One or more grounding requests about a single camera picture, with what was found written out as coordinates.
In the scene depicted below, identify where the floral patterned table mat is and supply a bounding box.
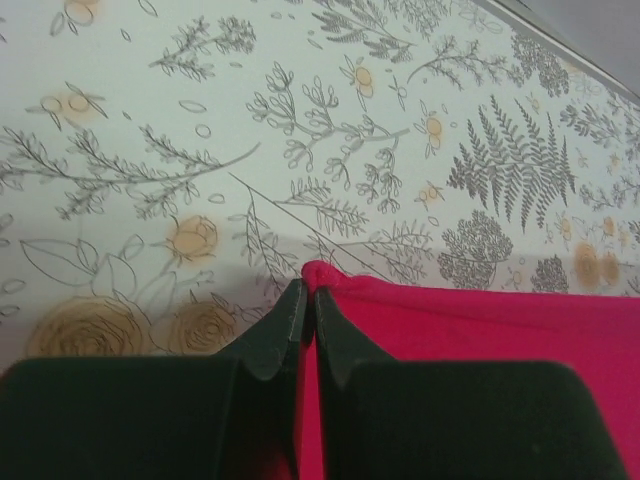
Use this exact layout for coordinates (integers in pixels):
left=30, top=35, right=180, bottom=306
left=1, top=1, right=639, bottom=366

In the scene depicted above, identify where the magenta t-shirt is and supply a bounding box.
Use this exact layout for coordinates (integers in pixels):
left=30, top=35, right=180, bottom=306
left=301, top=261, right=639, bottom=479

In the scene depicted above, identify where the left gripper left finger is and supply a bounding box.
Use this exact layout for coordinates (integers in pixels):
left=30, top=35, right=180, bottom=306
left=1, top=280, right=307, bottom=479

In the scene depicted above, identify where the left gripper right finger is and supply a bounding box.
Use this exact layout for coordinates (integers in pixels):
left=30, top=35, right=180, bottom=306
left=315, top=288, right=628, bottom=479

